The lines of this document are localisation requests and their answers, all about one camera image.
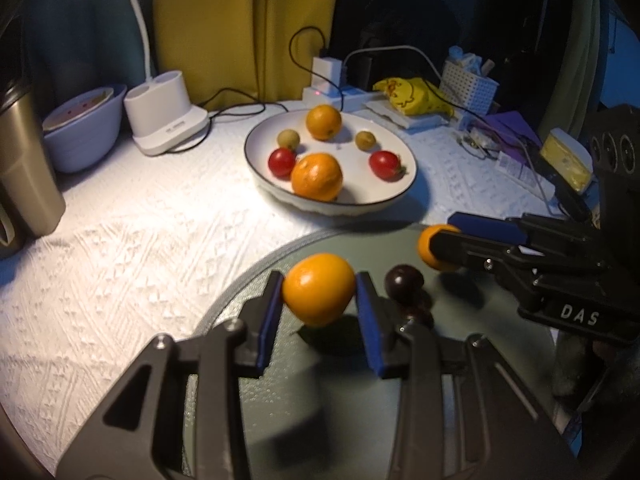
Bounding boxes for grey round placemat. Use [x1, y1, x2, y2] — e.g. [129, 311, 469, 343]
[182, 224, 561, 480]

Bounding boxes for purple cloth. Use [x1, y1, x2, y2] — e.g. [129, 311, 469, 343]
[480, 110, 543, 153]

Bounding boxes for steel tumbler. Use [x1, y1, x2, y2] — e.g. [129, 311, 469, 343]
[0, 77, 67, 256]

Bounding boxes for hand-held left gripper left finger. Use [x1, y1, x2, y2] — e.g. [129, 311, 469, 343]
[55, 270, 288, 480]

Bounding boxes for yellow tissue pack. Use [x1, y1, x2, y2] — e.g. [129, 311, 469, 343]
[540, 129, 596, 195]

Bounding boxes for white charger adapter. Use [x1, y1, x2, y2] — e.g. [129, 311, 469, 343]
[311, 56, 347, 96]

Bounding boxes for pale green curtain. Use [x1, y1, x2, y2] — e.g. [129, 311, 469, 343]
[547, 0, 608, 111]

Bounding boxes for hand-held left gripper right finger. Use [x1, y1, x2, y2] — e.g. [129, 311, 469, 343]
[356, 271, 576, 480]

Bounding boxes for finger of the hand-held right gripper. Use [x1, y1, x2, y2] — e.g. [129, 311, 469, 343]
[447, 211, 526, 246]
[430, 232, 516, 273]

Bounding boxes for red cherry tomato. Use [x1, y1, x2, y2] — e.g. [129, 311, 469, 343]
[268, 147, 297, 178]
[369, 150, 406, 182]

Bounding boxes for white plate with dark rim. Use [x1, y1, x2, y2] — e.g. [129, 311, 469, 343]
[243, 108, 420, 225]

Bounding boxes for yellow plush toy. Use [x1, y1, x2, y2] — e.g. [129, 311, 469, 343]
[374, 77, 458, 117]

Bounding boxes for white slotted basket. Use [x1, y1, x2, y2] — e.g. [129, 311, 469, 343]
[440, 60, 500, 116]

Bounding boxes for small dark round fruit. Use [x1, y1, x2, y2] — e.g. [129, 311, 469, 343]
[384, 265, 425, 305]
[402, 290, 435, 328]

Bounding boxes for white desk lamp base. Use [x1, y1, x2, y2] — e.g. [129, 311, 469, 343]
[116, 0, 210, 157]

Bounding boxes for white flat tray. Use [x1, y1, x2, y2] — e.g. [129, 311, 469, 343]
[364, 100, 451, 131]

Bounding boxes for orange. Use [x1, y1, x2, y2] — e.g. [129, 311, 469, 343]
[281, 254, 357, 328]
[291, 152, 344, 202]
[305, 104, 343, 141]
[417, 224, 463, 273]

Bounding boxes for pink bowl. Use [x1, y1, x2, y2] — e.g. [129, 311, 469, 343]
[44, 87, 115, 133]

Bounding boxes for rolled white packets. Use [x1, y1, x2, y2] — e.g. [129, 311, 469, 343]
[447, 46, 496, 77]

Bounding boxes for black cable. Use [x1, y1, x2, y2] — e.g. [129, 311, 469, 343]
[202, 26, 331, 126]

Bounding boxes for pale lilac bowl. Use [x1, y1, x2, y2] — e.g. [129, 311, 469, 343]
[42, 85, 127, 175]

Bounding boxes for yellow curtain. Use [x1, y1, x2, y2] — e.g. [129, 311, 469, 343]
[152, 0, 343, 111]

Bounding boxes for black power bank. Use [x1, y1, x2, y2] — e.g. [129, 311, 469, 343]
[550, 175, 593, 221]

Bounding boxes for white cable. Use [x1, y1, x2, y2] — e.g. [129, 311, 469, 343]
[344, 46, 443, 91]

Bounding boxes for dark curtain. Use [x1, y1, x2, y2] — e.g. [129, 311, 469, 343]
[22, 0, 151, 111]

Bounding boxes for white power strip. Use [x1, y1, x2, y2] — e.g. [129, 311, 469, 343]
[302, 85, 386, 113]

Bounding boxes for dark plug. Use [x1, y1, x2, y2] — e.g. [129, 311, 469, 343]
[362, 55, 381, 91]

